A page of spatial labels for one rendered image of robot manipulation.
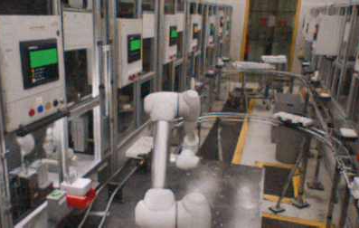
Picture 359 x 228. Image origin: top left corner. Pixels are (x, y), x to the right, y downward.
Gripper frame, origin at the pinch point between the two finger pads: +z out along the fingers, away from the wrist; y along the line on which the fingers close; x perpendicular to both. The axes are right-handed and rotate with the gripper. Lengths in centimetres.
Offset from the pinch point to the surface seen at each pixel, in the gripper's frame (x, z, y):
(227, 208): 17, -64, -20
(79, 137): 17.5, 39.5, 15.2
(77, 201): 80, 5, 7
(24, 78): 94, 19, 70
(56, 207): 93, 8, 10
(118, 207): 38.4, 1.3, -19.8
